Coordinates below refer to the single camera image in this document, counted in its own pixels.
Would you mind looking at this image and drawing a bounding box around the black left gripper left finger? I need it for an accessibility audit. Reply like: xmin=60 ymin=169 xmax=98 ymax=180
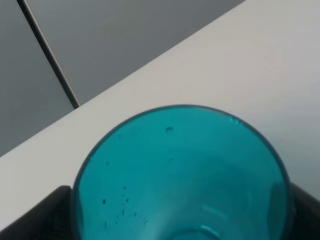
xmin=0 ymin=185 xmax=73 ymax=240

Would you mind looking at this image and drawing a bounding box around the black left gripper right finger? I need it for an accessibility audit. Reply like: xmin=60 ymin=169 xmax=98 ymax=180
xmin=289 ymin=183 xmax=320 ymax=240

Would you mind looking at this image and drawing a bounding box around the teal translucent cup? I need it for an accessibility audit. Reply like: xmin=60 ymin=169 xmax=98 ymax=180
xmin=70 ymin=104 xmax=294 ymax=240

